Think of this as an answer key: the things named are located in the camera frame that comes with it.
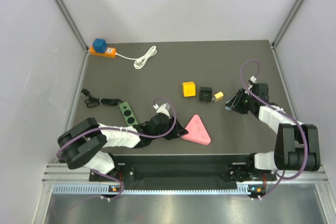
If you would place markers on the blue plug adapter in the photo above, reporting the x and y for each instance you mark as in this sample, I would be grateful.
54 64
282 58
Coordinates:
100 46

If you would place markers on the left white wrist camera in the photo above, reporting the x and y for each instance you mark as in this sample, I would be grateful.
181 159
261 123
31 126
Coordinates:
163 109

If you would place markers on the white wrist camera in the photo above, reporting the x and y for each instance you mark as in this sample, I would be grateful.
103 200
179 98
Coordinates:
163 109
252 81

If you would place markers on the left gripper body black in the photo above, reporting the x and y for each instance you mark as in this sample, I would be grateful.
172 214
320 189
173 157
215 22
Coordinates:
174 134

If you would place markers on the black plug adapter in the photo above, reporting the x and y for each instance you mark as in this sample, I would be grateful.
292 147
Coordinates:
205 94

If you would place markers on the small yellow plug adapter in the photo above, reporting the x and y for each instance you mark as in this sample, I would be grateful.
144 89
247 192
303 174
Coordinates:
218 96

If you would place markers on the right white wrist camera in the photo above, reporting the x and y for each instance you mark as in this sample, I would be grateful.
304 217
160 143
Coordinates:
252 81

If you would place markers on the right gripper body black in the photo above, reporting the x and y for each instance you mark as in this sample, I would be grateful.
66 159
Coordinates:
244 104

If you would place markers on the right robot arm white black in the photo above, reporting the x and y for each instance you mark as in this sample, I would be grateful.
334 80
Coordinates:
297 144

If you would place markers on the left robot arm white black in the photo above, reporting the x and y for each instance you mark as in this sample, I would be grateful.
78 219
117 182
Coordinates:
81 146

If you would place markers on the green power strip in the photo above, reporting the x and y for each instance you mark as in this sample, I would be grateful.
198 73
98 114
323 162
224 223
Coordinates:
128 114

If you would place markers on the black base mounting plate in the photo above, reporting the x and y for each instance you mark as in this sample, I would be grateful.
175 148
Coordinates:
188 172

